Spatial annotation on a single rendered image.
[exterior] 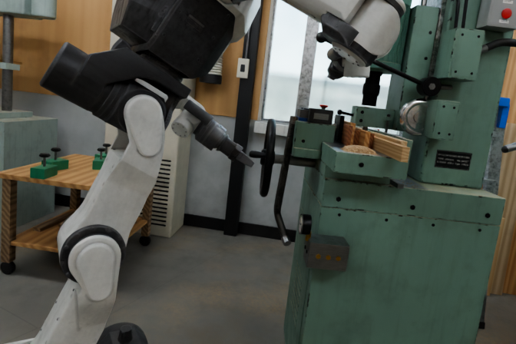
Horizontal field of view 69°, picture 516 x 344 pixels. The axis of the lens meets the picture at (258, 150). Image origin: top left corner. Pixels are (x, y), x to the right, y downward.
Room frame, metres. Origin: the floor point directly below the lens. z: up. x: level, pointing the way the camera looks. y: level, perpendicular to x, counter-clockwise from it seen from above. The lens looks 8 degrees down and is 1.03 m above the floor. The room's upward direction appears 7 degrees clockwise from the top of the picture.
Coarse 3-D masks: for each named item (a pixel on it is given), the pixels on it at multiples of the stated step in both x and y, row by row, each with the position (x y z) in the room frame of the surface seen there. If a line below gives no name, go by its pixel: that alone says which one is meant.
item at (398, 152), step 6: (378, 138) 1.18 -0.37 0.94; (378, 144) 1.17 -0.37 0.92; (384, 144) 1.11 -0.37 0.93; (390, 144) 1.07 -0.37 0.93; (396, 144) 1.02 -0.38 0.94; (378, 150) 1.16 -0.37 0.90; (384, 150) 1.11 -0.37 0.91; (390, 150) 1.06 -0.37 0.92; (396, 150) 1.01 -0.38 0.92; (402, 150) 0.98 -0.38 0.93; (408, 150) 0.98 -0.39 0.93; (390, 156) 1.05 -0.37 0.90; (396, 156) 1.01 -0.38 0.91; (402, 156) 0.98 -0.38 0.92
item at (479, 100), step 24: (480, 0) 1.26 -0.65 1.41; (504, 48) 1.26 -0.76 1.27; (480, 72) 1.26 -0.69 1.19; (504, 72) 1.26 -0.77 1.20; (432, 96) 1.27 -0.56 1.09; (456, 96) 1.26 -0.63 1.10; (480, 96) 1.26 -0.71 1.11; (480, 120) 1.26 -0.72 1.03; (432, 144) 1.26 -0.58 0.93; (456, 144) 1.26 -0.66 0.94; (480, 144) 1.26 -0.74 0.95; (408, 168) 1.36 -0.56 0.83; (432, 168) 1.26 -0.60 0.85; (480, 168) 1.26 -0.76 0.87
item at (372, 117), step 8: (352, 112) 1.37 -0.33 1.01; (360, 112) 1.33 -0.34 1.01; (368, 112) 1.33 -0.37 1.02; (376, 112) 1.33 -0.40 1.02; (384, 112) 1.33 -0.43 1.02; (392, 112) 1.33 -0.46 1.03; (352, 120) 1.36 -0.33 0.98; (360, 120) 1.32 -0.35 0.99; (368, 120) 1.33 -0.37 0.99; (376, 120) 1.33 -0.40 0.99; (392, 120) 1.33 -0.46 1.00; (384, 128) 1.33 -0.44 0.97
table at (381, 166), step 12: (324, 144) 1.23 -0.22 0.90; (336, 144) 1.22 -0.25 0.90; (300, 156) 1.25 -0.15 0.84; (312, 156) 1.25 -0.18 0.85; (324, 156) 1.20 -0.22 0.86; (336, 156) 1.04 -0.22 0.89; (348, 156) 1.04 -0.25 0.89; (360, 156) 1.04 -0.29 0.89; (372, 156) 1.05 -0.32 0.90; (384, 156) 1.06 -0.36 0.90; (336, 168) 1.04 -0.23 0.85; (348, 168) 1.04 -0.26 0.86; (360, 168) 1.04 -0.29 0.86; (372, 168) 1.05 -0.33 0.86; (384, 168) 1.05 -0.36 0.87; (396, 168) 1.05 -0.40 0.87
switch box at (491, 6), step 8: (488, 0) 1.21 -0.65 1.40; (496, 0) 1.20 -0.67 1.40; (512, 0) 1.20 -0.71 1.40; (480, 8) 1.25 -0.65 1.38; (488, 8) 1.20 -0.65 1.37; (496, 8) 1.20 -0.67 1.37; (504, 8) 1.20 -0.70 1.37; (512, 8) 1.20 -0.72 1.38; (480, 16) 1.24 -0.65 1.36; (488, 16) 1.20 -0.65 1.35; (496, 16) 1.20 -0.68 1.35; (512, 16) 1.20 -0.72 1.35; (480, 24) 1.23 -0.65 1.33; (488, 24) 1.20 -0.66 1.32; (496, 24) 1.20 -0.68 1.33; (504, 24) 1.20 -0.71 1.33; (512, 24) 1.20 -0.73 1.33
